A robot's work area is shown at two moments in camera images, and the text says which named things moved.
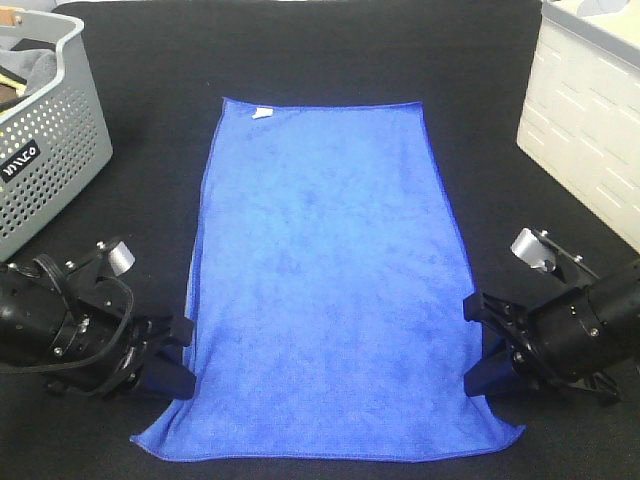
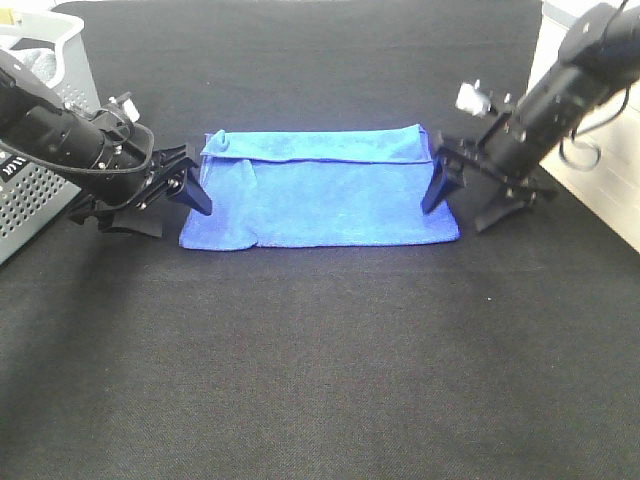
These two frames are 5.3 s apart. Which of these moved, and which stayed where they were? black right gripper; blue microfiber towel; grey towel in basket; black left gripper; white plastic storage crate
Moved: black right gripper; black left gripper; blue microfiber towel
Stayed: white plastic storage crate; grey towel in basket
